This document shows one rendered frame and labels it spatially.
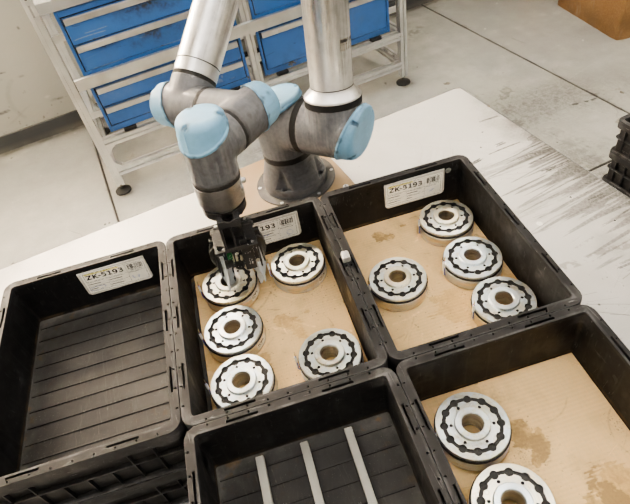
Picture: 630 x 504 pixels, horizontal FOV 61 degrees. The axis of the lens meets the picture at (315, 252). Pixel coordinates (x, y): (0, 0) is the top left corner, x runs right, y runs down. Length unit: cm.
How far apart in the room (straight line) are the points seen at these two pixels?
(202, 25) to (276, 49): 187
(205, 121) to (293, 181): 48
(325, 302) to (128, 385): 37
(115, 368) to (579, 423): 74
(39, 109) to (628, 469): 337
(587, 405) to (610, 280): 40
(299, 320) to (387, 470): 30
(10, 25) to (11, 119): 53
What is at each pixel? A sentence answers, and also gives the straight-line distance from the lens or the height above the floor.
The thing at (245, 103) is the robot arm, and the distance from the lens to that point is 85.
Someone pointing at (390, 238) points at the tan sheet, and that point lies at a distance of 107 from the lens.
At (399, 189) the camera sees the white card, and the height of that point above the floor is 90.
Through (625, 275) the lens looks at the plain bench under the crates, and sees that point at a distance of 124.
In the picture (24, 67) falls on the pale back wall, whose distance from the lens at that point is 354.
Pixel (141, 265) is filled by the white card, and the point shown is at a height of 90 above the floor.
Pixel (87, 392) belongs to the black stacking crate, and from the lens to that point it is 102.
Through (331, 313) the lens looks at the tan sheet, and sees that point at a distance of 96.
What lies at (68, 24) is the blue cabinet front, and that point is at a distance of 257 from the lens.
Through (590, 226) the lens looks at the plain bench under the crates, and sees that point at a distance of 133.
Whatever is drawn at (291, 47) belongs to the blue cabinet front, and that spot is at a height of 42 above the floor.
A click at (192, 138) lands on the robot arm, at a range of 78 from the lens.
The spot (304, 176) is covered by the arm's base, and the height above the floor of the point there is 85.
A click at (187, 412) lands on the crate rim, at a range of 80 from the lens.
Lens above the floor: 158
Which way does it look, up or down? 45 degrees down
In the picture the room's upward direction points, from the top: 12 degrees counter-clockwise
